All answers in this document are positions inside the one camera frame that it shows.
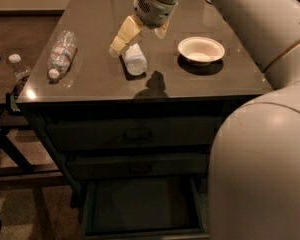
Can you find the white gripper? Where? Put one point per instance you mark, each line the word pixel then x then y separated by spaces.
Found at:
pixel 154 13

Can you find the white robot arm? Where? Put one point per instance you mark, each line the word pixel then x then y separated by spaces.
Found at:
pixel 254 168

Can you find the clear crumpled water bottle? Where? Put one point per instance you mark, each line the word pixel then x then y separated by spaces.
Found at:
pixel 61 54

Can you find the top left drawer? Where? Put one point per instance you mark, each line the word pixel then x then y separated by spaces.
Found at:
pixel 132 133

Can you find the small bottle on side table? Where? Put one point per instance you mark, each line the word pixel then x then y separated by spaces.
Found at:
pixel 20 70

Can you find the middle left drawer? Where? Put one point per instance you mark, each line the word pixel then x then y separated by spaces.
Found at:
pixel 137 166

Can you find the open bottom left drawer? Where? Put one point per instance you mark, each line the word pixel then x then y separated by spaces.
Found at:
pixel 154 208

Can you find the white paper bowl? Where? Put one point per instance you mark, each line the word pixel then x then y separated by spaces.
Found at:
pixel 201 50

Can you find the dark side table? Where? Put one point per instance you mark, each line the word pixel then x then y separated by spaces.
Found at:
pixel 12 118

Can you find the dark cabinet frame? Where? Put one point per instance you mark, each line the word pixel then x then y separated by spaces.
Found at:
pixel 40 115

